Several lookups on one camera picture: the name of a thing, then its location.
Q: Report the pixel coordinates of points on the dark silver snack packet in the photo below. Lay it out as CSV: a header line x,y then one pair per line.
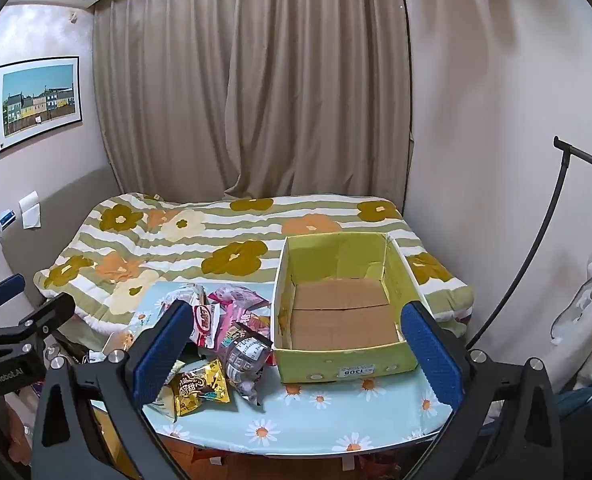
x,y
246,355

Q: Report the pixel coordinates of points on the blue denim cloth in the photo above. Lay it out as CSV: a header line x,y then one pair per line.
x,y
581,400

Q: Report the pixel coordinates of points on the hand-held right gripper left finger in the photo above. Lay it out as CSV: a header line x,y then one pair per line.
x,y
165,355

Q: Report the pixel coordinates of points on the beige curtain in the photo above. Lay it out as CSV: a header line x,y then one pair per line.
x,y
251,85

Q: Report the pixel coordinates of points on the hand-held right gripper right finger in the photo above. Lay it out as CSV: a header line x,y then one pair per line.
x,y
431,360

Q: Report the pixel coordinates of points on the blue white wall switch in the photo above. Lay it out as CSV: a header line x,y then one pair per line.
x,y
7,219

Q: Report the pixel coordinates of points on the yellow brown snack packet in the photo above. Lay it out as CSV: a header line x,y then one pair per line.
x,y
195,385

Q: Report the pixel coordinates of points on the framed houses wall picture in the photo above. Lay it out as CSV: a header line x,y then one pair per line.
x,y
38,100

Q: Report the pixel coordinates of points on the red white snack packet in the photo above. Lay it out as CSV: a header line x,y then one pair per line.
x,y
205,324

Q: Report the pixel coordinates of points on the pale yellow snack packet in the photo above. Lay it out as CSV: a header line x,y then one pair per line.
x,y
163,402

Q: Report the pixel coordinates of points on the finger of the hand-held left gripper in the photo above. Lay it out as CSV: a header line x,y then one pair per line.
x,y
5,292
50,315

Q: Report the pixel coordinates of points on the grey headboard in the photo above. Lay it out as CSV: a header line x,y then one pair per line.
x,y
65,210

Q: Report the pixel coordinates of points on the white paper on wall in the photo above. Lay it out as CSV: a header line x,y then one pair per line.
x,y
30,210

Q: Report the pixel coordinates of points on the green cardboard box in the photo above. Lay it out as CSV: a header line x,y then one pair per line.
x,y
343,365

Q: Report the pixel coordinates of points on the striped floral blanket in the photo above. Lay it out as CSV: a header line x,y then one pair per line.
x,y
200,240

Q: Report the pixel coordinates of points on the large pink snack packet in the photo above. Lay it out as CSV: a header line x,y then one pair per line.
x,y
238,296

